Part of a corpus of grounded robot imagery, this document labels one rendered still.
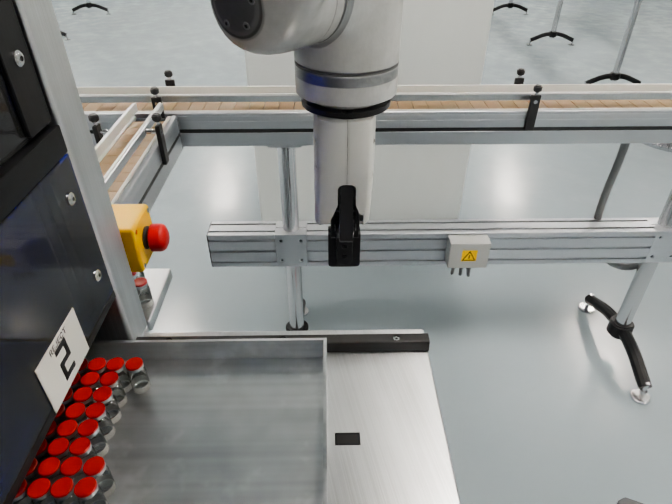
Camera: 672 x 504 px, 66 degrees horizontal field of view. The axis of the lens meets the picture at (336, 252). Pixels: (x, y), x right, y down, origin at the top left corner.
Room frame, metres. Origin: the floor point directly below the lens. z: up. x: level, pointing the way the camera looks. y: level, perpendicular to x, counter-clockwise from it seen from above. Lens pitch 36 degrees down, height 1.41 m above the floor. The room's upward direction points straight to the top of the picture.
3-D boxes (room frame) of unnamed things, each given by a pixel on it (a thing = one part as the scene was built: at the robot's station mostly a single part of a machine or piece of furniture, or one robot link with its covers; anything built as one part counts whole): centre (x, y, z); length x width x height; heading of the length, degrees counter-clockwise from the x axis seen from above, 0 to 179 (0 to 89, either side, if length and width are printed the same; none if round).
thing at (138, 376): (0.43, 0.25, 0.90); 0.02 x 0.02 x 0.05
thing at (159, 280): (0.62, 0.34, 0.87); 0.14 x 0.13 x 0.02; 91
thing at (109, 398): (0.35, 0.27, 0.90); 0.18 x 0.02 x 0.05; 1
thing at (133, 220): (0.60, 0.30, 0.99); 0.08 x 0.07 x 0.07; 91
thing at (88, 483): (0.27, 0.24, 0.90); 0.02 x 0.02 x 0.05
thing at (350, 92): (0.43, -0.01, 1.27); 0.09 x 0.08 x 0.03; 1
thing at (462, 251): (1.25, -0.39, 0.50); 0.12 x 0.05 x 0.09; 91
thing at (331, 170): (0.43, -0.01, 1.21); 0.10 x 0.08 x 0.11; 1
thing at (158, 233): (0.60, 0.26, 0.99); 0.04 x 0.04 x 0.04; 1
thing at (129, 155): (0.89, 0.45, 0.92); 0.69 x 0.16 x 0.16; 1
